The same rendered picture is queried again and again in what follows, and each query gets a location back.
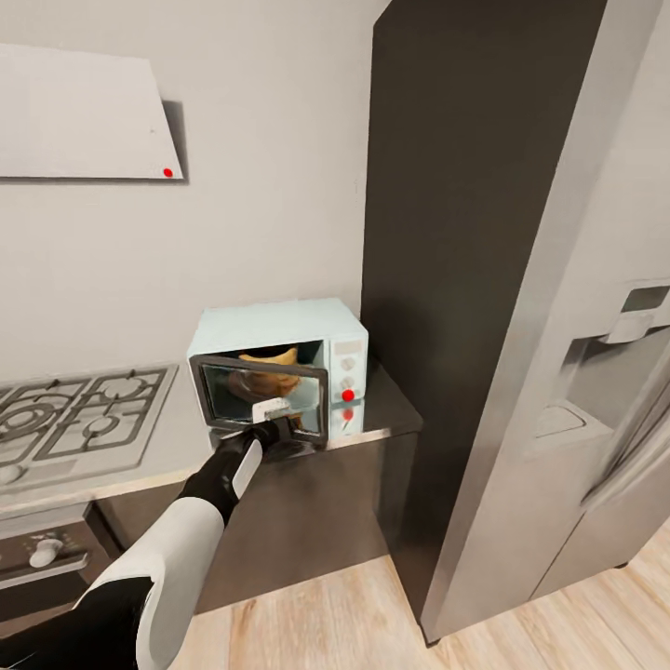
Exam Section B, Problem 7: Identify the popcorn bag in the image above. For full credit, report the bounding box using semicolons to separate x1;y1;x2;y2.
235;343;299;366

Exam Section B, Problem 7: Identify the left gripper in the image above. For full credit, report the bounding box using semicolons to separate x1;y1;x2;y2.
250;416;301;447

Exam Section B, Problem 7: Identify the microwave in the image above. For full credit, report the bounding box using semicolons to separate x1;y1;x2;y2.
185;298;369;445

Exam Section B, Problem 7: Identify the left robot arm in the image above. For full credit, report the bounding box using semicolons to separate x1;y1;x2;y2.
0;397;301;670

